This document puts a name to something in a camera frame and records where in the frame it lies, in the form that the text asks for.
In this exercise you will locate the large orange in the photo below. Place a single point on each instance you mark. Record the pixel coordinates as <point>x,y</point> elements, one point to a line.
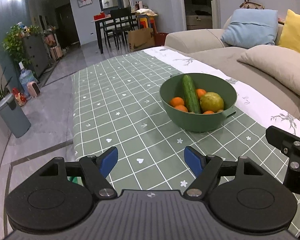
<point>177,101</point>

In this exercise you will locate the grey drawer cabinet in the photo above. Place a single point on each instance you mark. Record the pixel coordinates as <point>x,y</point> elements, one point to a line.
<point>35,50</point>

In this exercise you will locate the blue water bottle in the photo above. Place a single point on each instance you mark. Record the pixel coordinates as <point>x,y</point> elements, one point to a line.
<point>25,77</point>

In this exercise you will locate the yellow cushion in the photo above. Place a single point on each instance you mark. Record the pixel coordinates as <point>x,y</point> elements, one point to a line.
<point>290,36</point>

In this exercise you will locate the green bowl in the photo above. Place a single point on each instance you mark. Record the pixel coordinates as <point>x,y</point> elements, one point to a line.
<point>205,121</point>

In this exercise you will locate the grey trash bin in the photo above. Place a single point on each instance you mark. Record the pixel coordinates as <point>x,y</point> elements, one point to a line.
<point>13,116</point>

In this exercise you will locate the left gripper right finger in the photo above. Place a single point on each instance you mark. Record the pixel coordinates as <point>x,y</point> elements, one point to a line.
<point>206,170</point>

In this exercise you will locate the dark dining table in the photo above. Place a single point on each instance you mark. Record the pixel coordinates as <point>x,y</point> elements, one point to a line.
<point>104,30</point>

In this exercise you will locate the green checked tablecloth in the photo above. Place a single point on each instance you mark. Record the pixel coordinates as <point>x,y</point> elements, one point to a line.
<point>117,103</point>

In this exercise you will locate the light blue cushion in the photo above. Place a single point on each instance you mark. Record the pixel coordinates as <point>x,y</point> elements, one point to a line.
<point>251,27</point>

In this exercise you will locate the yellow-green pear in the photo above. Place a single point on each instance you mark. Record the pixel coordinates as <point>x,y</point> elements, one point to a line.
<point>211,102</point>

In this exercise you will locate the beige cushion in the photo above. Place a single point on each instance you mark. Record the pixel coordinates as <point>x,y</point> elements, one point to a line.
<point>281,63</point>

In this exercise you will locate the black dining chair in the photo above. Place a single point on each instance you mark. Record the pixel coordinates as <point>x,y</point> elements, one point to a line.
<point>124,21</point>

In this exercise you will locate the leafy plant on cabinet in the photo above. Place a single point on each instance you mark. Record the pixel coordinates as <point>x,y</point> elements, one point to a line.
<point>13,42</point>

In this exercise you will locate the red box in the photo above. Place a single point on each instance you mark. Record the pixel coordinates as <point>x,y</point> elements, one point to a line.
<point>160,39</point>

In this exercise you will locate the small mandarin on table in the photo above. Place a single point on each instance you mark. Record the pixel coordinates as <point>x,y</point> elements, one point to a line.
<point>200,93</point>

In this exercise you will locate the pink small heater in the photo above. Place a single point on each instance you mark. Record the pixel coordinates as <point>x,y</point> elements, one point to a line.
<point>33,89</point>

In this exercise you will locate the brown paper bag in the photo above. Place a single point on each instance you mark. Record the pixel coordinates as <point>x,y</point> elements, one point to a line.
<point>141,39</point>

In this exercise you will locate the small orange mandarin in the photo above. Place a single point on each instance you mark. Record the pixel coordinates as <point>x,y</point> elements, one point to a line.
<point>181,108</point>

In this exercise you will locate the beige sofa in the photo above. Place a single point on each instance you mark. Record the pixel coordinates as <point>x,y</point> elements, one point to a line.
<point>205,45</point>

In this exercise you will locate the red toy basket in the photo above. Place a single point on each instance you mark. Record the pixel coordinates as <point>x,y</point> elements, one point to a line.
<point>20,97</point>

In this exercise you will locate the green cucumber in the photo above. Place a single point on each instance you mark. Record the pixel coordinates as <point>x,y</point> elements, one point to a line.
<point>190,97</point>

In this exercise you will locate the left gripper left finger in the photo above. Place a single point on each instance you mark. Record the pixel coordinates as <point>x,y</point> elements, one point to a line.
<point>95,171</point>

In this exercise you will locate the brown handbag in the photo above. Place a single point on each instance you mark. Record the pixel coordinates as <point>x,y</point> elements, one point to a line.
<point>247,4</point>

